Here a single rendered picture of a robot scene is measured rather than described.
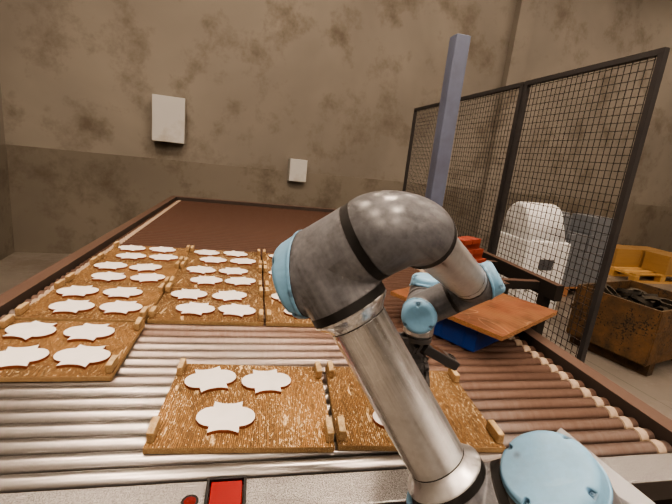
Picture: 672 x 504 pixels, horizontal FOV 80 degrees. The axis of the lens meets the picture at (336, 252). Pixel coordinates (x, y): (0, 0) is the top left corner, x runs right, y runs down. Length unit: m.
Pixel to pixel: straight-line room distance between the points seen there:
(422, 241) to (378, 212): 0.07
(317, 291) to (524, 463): 0.36
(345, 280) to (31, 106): 5.74
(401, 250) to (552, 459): 0.34
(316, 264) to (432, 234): 0.15
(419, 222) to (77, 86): 5.64
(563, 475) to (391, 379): 0.24
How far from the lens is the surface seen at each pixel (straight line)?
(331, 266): 0.51
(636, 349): 4.44
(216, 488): 0.93
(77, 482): 1.02
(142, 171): 5.85
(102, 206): 5.98
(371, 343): 0.55
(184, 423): 1.07
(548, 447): 0.66
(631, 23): 9.35
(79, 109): 5.97
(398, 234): 0.50
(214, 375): 1.22
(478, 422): 1.20
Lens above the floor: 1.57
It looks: 13 degrees down
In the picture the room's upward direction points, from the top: 6 degrees clockwise
